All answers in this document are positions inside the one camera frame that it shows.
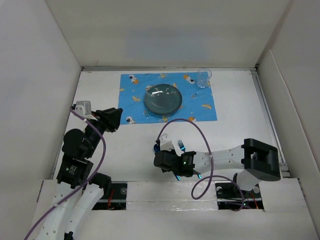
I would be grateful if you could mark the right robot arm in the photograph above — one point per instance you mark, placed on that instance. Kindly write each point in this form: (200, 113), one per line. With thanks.
(256, 160)

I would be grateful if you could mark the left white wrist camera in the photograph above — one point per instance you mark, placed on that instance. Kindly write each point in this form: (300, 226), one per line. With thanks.
(83, 109)

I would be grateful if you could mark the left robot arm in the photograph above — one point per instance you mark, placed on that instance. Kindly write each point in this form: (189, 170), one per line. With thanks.
(79, 187)

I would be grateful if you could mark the white foam front barrier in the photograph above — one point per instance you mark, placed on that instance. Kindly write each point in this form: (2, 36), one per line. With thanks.
(168, 196)

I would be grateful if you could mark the blue metal spoon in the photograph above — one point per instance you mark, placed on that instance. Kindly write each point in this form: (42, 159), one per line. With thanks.
(157, 149)

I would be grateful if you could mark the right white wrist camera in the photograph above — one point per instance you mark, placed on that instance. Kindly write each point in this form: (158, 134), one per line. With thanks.
(168, 143)

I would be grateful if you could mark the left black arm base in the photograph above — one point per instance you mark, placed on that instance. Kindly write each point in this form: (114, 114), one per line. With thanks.
(115, 199)

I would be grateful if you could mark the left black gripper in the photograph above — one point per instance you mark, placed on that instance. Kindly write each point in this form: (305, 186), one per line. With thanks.
(109, 118)

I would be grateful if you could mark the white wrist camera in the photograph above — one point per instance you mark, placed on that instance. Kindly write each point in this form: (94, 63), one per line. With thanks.
(83, 109)
(168, 143)

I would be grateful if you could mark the blue space-print cloth placemat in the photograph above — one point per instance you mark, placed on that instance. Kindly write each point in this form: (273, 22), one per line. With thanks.
(197, 103)

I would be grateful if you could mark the teal ceramic plate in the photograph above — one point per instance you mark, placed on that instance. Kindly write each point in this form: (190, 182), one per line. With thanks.
(162, 99)

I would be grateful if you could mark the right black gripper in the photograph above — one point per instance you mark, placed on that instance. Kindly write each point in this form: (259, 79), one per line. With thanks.
(170, 151)

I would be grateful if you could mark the blue metal fork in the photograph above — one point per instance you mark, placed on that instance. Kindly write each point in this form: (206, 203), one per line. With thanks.
(183, 148)

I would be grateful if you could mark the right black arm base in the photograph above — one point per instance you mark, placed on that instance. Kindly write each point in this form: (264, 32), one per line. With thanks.
(230, 197)

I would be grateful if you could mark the clear plastic cup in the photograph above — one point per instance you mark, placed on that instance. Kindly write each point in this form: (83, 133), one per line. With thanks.
(203, 77)

